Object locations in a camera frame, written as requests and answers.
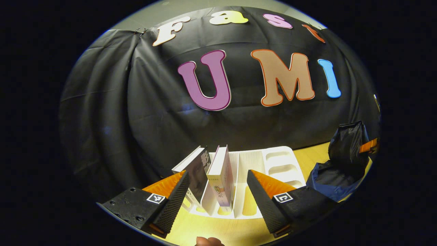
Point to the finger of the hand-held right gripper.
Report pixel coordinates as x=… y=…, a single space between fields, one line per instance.
x=369 y=146

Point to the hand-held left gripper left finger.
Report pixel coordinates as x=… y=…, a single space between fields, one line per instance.
x=172 y=205

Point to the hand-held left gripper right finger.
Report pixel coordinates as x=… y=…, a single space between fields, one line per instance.
x=264 y=205

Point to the blue schoolbag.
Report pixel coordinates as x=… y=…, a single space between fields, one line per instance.
x=348 y=147

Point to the white bookshelf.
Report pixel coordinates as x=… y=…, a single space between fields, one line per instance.
x=280 y=167

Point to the dark cover book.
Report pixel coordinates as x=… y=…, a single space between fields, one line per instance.
x=199 y=171

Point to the pink cover book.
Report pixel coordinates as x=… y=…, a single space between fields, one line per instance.
x=223 y=184

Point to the black backdrop cloth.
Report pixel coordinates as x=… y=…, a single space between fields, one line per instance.
x=143 y=119

